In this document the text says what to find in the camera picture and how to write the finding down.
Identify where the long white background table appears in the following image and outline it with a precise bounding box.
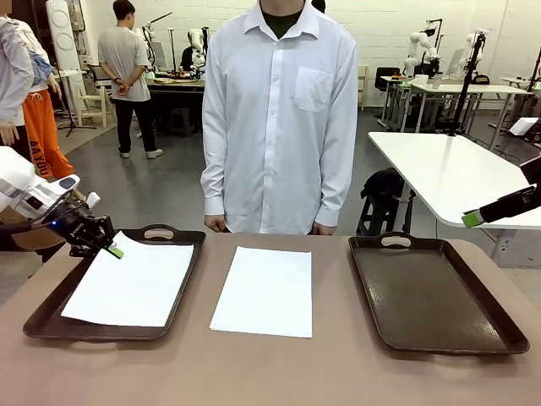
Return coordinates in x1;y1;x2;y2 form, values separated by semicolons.
410;81;532;133

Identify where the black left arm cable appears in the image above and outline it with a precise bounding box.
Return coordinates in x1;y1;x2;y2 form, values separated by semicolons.
0;221;34;234

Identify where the tall black camera tripod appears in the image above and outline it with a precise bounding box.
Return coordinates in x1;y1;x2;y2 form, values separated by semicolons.
446;32;488;138

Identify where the seated person in black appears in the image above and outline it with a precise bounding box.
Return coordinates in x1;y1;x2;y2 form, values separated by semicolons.
178;43;196;74

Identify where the mannequin with orange trousers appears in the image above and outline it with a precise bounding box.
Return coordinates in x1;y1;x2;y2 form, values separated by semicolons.
19;20;86;200

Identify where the person in white shirt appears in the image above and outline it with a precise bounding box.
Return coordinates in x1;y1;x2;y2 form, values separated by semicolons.
199;0;361;236

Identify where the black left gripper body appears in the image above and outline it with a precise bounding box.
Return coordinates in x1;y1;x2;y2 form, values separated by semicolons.
46;204;101;251

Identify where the thin black tripod stand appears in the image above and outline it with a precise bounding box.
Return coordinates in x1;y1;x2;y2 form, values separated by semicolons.
53;63;97;139

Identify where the white shelf rack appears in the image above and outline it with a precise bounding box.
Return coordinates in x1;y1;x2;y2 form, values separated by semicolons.
358;63;370;112

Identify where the large white table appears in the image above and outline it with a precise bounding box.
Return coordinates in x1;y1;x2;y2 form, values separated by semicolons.
367;131;541;269

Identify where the white A4 paper stack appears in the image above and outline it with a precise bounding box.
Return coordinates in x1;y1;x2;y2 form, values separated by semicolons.
209;245;314;339

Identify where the white A4 sheet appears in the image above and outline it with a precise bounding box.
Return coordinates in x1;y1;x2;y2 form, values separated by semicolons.
60;230;196;329

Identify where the small dark plastic stool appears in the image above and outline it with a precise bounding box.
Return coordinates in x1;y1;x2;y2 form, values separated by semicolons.
168;107;192;137

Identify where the brown plastic tray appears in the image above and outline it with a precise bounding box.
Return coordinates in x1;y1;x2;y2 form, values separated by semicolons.
347;231;531;355
23;223;207;343

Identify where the black backpack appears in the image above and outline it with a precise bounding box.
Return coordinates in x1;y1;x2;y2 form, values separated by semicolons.
360;167;407;205

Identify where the white wooden chair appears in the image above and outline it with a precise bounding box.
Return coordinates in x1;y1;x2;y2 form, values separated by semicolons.
77;83;109;129

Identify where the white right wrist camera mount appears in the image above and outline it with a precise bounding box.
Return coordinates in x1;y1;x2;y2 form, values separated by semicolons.
508;117;541;143

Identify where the man in grey t-shirt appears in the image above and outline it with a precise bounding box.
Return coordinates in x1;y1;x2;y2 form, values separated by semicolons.
97;0;164;161

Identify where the brown background work table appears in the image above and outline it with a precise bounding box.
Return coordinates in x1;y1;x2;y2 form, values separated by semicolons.
145;74;207;137

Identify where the white tower air conditioner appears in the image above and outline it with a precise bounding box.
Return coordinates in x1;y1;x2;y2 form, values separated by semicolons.
45;0;85;72

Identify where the black background office chair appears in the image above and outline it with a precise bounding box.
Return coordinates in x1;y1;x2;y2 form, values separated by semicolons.
374;66;402;92

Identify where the black mesh office chair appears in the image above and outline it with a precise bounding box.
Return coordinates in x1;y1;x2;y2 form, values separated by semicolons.
90;63;112;91

